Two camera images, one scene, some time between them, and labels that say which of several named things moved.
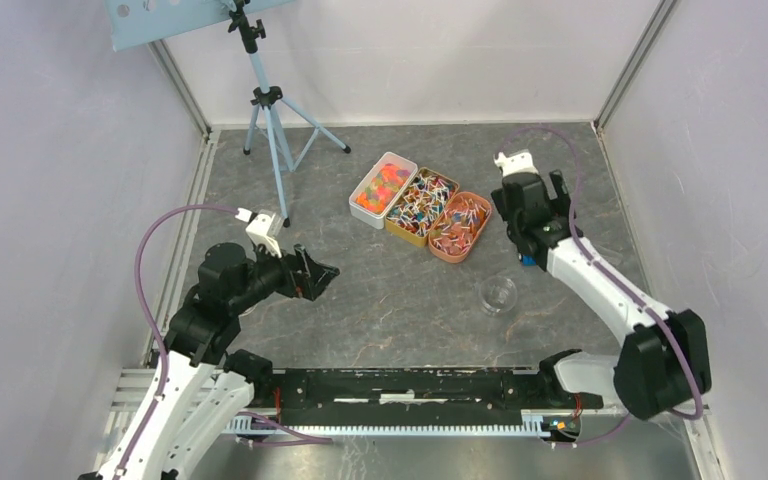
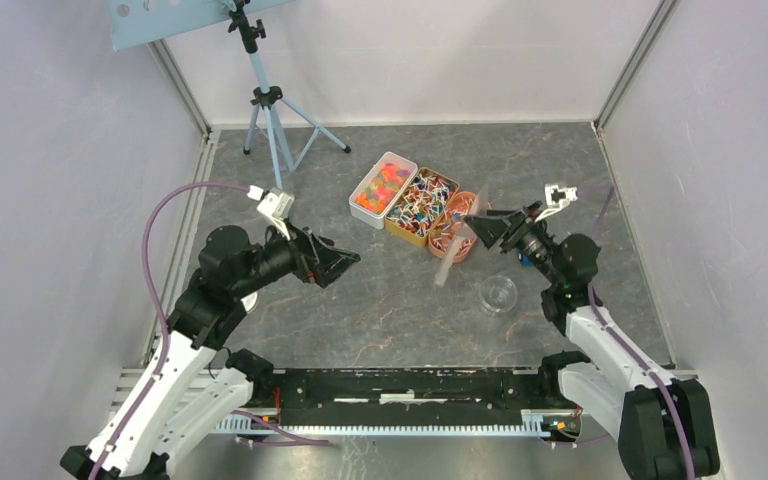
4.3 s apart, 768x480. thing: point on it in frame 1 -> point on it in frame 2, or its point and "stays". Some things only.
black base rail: x=478 y=391 stays
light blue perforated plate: x=135 y=22 stays
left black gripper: x=299 y=283 -> x=317 y=258
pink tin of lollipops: x=461 y=220 stays
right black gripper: x=561 y=207 -> x=511 y=229
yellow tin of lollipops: x=416 y=207 stays
